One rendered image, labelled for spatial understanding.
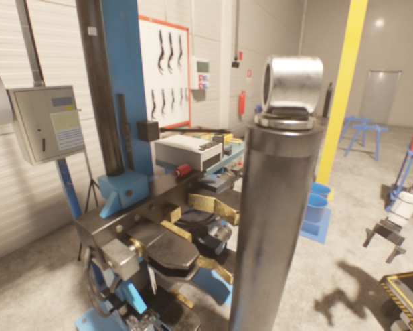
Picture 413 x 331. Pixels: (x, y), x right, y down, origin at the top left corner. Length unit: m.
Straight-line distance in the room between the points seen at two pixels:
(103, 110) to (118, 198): 0.36
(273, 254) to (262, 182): 0.25
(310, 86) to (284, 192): 0.27
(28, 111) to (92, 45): 0.56
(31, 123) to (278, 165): 1.19
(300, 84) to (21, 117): 1.23
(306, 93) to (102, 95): 0.73
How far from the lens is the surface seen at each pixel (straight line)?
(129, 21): 1.12
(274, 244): 0.69
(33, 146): 1.35
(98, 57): 0.92
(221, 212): 1.09
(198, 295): 1.72
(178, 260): 0.79
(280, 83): 0.53
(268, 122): 0.55
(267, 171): 0.56
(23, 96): 1.32
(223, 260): 1.41
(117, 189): 0.90
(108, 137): 0.94
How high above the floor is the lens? 1.59
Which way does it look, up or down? 23 degrees down
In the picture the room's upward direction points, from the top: straight up
